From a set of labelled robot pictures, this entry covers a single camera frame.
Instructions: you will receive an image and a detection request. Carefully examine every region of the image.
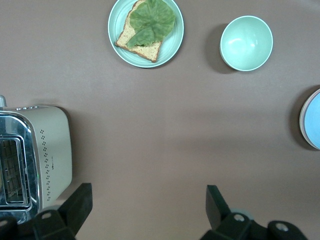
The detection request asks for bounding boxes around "brown table cover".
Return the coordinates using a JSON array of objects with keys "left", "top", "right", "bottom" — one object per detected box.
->
[{"left": 0, "top": 0, "right": 320, "bottom": 240}]

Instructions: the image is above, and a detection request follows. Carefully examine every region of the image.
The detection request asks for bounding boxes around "beige chrome toaster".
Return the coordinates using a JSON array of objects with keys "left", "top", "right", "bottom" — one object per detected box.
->
[{"left": 0, "top": 94, "right": 73, "bottom": 221}]

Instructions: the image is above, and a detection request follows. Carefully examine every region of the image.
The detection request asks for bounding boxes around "green bowl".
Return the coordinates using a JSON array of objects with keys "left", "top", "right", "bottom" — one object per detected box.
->
[{"left": 219, "top": 15, "right": 274, "bottom": 73}]

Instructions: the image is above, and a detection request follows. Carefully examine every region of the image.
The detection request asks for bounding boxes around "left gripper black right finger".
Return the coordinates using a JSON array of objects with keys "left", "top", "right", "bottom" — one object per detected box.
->
[{"left": 199, "top": 184, "right": 254, "bottom": 240}]

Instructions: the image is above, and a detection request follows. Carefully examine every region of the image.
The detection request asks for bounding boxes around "bread slice under lettuce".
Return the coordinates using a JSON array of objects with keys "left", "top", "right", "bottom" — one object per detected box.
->
[{"left": 114, "top": 0, "right": 163, "bottom": 63}]

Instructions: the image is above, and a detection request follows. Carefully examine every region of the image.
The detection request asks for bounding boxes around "green lettuce leaf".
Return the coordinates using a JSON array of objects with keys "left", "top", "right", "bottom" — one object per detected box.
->
[{"left": 126, "top": 0, "right": 176, "bottom": 49}]

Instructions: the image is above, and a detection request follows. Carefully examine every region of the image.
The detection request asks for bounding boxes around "beige plate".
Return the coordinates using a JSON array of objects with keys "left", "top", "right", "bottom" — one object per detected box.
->
[{"left": 298, "top": 87, "right": 320, "bottom": 151}]

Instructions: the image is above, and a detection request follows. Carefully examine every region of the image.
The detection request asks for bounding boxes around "green plate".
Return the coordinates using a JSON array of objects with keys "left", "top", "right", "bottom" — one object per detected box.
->
[{"left": 107, "top": 0, "right": 185, "bottom": 69}]

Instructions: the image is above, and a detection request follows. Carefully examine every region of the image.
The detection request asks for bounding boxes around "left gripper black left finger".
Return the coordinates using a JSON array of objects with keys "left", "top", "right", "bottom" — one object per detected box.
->
[{"left": 32, "top": 183, "right": 94, "bottom": 240}]

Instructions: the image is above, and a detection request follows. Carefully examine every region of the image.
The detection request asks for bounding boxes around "blue plate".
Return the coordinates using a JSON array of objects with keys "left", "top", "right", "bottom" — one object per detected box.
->
[{"left": 303, "top": 94, "right": 320, "bottom": 149}]

